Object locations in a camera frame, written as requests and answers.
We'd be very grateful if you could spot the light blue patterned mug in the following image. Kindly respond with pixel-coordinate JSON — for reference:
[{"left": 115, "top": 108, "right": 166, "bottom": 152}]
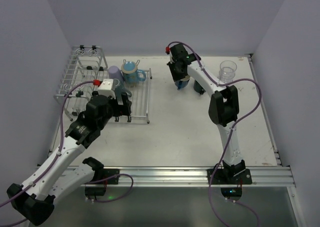
[{"left": 121, "top": 59, "right": 147, "bottom": 86}]

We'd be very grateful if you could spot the purple cable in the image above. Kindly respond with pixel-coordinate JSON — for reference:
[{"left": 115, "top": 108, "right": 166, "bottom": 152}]
[
  {"left": 0, "top": 79, "right": 101, "bottom": 227},
  {"left": 164, "top": 40, "right": 263, "bottom": 227}
]

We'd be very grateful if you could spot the blue mug white interior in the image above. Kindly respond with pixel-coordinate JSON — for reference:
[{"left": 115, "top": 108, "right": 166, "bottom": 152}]
[{"left": 174, "top": 76, "right": 190, "bottom": 90}]

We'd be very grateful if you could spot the left black controller box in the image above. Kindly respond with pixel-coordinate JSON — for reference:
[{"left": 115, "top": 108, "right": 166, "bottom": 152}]
[{"left": 84, "top": 186, "right": 107, "bottom": 199}]

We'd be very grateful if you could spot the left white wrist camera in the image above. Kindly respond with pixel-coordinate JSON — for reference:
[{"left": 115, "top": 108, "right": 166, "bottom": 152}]
[{"left": 97, "top": 79, "right": 116, "bottom": 99}]

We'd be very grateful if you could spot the right black controller box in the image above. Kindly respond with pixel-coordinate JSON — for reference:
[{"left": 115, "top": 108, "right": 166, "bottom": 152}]
[{"left": 220, "top": 187, "right": 243, "bottom": 199}]

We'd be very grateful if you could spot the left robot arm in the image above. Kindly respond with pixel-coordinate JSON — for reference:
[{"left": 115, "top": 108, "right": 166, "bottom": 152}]
[{"left": 6, "top": 93, "right": 121, "bottom": 226}]

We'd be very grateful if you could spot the aluminium mounting rail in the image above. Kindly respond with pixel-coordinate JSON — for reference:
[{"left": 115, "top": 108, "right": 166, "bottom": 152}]
[{"left": 105, "top": 166, "right": 295, "bottom": 188}]

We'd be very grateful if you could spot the black controller box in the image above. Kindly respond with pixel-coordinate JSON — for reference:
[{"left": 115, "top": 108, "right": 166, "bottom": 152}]
[
  {"left": 84, "top": 186, "right": 107, "bottom": 199},
  {"left": 220, "top": 187, "right": 243, "bottom": 199}
]

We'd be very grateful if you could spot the metal wire dish rack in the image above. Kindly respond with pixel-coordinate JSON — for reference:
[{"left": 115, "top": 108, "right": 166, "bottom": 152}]
[{"left": 54, "top": 45, "right": 152, "bottom": 123}]

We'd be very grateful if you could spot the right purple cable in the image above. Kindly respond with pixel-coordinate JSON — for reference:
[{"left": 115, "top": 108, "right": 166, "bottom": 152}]
[{"left": 164, "top": 40, "right": 263, "bottom": 227}]

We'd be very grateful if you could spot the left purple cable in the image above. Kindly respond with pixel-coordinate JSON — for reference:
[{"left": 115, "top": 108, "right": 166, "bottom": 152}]
[{"left": 0, "top": 79, "right": 101, "bottom": 227}]

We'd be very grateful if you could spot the lilac plastic cup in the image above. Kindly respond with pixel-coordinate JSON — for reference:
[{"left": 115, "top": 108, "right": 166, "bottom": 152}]
[{"left": 107, "top": 65, "right": 125, "bottom": 84}]

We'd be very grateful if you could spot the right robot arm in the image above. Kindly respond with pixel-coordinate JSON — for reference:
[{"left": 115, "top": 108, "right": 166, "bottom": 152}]
[{"left": 165, "top": 43, "right": 253, "bottom": 186}]

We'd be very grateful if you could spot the dark green mug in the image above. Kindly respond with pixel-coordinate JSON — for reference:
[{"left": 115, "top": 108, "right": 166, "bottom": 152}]
[{"left": 193, "top": 80, "right": 206, "bottom": 95}]

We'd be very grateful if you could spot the clear plastic cup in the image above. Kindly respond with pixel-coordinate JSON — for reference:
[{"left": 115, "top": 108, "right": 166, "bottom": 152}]
[{"left": 218, "top": 60, "right": 237, "bottom": 83}]

